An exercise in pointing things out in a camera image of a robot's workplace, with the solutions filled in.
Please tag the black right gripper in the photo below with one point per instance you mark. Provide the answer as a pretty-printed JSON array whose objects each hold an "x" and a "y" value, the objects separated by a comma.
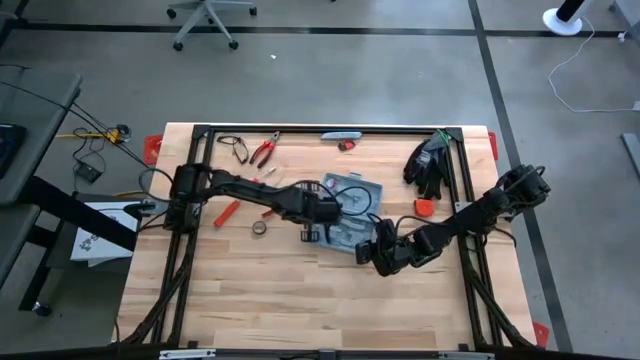
[{"x": 395, "y": 257}]

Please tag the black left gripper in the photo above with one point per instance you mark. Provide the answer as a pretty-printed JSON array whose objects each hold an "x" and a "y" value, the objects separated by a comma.
[{"x": 322, "y": 209}]

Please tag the grey plastic tool case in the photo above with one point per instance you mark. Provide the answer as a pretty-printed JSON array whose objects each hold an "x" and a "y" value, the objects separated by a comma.
[{"x": 350, "y": 230}]

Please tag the red plastic box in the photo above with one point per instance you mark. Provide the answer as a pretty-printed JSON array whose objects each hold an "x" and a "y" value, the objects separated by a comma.
[{"x": 424, "y": 207}]

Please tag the red bit holder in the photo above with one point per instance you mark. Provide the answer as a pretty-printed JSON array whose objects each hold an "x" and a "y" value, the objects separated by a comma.
[{"x": 268, "y": 213}]

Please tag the dark tape roll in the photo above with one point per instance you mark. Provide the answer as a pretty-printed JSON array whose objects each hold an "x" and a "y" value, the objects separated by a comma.
[{"x": 253, "y": 228}]

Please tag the red hex key holder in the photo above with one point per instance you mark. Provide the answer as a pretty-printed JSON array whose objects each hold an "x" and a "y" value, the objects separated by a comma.
[{"x": 346, "y": 145}]

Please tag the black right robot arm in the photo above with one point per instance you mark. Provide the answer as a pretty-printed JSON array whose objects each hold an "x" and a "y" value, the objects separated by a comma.
[{"x": 475, "y": 215}]

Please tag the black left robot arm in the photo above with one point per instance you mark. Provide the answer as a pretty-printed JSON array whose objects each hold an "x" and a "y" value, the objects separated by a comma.
[{"x": 240, "y": 190}]

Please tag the grey utility knife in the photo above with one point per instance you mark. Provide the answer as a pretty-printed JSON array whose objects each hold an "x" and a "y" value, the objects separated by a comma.
[{"x": 341, "y": 136}]

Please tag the black work gloves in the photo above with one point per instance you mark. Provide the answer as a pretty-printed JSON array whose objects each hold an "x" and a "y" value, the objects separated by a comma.
[{"x": 425, "y": 160}]

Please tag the clear safety glasses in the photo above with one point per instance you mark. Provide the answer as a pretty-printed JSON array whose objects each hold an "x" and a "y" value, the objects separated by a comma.
[{"x": 241, "y": 150}]

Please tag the red corner clamp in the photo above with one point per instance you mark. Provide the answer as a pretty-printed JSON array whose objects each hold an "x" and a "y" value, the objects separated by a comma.
[
  {"x": 494, "y": 145},
  {"x": 152, "y": 147},
  {"x": 540, "y": 334}
]

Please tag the white printed box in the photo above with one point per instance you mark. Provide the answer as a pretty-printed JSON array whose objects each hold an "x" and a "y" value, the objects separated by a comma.
[{"x": 95, "y": 245}]

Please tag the black power adapter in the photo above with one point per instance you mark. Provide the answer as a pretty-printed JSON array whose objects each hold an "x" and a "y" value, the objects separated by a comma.
[{"x": 89, "y": 173}]

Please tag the office chair base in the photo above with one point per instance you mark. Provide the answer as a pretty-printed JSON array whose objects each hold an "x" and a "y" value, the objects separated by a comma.
[{"x": 205, "y": 10}]

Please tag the grey floor plate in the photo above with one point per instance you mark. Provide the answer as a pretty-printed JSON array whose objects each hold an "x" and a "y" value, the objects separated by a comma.
[{"x": 632, "y": 150}]

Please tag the white round floor stand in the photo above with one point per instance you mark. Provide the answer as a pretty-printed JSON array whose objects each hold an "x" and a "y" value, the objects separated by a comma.
[{"x": 562, "y": 26}]

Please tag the small grey side table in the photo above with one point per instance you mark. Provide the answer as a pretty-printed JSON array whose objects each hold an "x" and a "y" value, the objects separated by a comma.
[{"x": 12, "y": 235}]

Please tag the large grey side table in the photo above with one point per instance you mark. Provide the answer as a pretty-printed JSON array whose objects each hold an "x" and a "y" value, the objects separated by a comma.
[{"x": 40, "y": 100}]

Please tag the black keyboard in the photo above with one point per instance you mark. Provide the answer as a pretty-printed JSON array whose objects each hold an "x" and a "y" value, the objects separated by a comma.
[{"x": 10, "y": 147}]

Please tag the grey furniture corner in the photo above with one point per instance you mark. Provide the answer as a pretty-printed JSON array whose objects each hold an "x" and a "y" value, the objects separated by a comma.
[{"x": 631, "y": 12}]

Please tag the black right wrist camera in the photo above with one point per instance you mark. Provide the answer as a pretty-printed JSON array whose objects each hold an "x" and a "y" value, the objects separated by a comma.
[{"x": 363, "y": 252}]

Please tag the black metal rig frame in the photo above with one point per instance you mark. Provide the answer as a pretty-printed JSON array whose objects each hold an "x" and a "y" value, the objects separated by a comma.
[{"x": 325, "y": 129}]

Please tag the silver frame bracket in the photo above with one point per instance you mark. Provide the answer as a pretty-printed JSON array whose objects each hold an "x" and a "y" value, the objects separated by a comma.
[
  {"x": 467, "y": 356},
  {"x": 187, "y": 354}
]

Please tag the silver arm base bracket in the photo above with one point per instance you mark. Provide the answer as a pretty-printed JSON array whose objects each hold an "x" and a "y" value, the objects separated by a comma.
[{"x": 152, "y": 206}]

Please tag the black desk leg frame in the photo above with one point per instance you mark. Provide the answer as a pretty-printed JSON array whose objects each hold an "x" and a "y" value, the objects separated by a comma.
[{"x": 75, "y": 212}]

